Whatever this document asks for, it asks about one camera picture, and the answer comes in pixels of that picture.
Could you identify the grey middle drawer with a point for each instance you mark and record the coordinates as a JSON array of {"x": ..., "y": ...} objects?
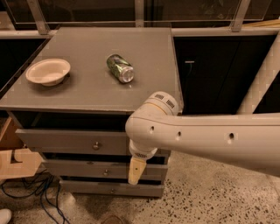
[{"x": 105, "y": 170}]

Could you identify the white paper bowl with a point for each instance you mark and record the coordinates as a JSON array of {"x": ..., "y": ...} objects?
[{"x": 48, "y": 72}]

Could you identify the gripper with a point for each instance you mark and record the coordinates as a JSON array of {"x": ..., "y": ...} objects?
[{"x": 142, "y": 152}]

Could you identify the brown shoe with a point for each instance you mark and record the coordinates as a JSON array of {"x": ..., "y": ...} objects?
[{"x": 112, "y": 219}]

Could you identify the grey top drawer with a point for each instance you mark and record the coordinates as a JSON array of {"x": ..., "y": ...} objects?
[{"x": 75, "y": 141}]

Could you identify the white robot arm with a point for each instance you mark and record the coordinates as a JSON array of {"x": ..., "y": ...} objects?
[{"x": 246, "y": 140}]

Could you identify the wooden furniture piece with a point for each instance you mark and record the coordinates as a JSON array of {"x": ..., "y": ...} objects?
[{"x": 16, "y": 160}]

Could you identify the white shoe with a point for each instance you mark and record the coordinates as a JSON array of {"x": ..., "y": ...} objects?
[{"x": 5, "y": 216}]

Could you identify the metal glass railing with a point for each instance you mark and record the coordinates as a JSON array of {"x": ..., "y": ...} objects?
[{"x": 38, "y": 19}]

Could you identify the green soda can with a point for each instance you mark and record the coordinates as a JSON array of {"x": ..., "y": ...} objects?
[{"x": 120, "y": 68}]

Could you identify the grey drawer cabinet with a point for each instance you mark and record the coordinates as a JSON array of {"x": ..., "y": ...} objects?
[{"x": 91, "y": 97}]

